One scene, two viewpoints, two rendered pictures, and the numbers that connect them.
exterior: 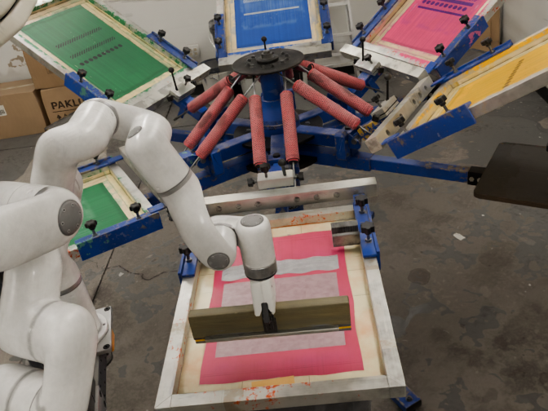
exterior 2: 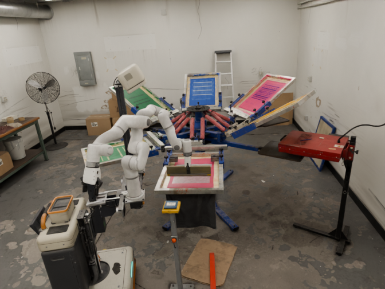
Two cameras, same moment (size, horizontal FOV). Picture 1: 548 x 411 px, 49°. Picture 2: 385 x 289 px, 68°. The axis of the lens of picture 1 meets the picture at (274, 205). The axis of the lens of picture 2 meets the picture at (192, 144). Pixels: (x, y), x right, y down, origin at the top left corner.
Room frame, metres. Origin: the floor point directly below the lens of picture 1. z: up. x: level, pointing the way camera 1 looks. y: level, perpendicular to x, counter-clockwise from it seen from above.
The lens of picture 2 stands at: (-1.13, -0.03, 2.23)
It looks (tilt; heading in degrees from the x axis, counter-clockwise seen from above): 22 degrees down; 1
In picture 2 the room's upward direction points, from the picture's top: 4 degrees counter-clockwise
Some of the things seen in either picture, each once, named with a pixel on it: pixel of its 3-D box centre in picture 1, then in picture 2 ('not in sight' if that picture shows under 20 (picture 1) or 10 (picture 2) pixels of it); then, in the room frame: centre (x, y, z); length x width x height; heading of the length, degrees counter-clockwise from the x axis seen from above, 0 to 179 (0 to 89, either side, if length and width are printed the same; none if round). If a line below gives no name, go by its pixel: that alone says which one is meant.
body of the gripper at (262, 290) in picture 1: (263, 285); (188, 159); (1.09, 0.05, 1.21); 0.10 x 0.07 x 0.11; 175
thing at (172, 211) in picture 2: not in sight; (176, 253); (0.79, 0.20, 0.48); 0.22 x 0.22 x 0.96; 85
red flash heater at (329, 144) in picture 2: not in sight; (314, 144); (1.56, -1.23, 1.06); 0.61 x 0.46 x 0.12; 55
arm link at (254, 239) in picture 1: (238, 239); (182, 144); (1.10, 0.09, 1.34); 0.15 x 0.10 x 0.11; 87
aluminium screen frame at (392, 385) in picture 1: (279, 292); (192, 170); (1.34, 0.03, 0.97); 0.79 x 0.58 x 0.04; 175
